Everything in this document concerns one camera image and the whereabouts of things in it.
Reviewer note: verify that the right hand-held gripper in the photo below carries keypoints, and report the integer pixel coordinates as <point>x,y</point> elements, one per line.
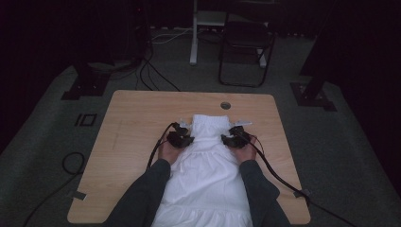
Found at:
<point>236,140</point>

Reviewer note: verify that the white skirt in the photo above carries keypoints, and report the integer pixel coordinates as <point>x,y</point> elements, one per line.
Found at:
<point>205,176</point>

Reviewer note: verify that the dark box with red light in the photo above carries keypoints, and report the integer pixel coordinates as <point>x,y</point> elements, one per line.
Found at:
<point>138,31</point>

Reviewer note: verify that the person's right hand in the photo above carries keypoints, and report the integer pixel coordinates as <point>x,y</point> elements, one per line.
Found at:
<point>246,153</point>

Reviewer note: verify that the black stand with base plate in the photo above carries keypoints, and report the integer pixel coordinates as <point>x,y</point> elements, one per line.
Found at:
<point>312,94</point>
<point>86,85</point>

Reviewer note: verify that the black folding chair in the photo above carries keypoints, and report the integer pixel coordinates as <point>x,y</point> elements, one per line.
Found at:
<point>247,34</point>

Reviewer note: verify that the person's left hand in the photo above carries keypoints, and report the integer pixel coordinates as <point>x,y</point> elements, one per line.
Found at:
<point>168,153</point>

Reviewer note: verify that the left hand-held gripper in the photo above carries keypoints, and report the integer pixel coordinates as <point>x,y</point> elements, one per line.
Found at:
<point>179,138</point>

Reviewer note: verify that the white desk frame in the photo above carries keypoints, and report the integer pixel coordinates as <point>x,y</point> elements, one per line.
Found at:
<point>194,38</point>

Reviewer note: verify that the grey tape strip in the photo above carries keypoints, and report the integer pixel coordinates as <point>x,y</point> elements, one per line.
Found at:
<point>79,195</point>
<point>302,193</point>

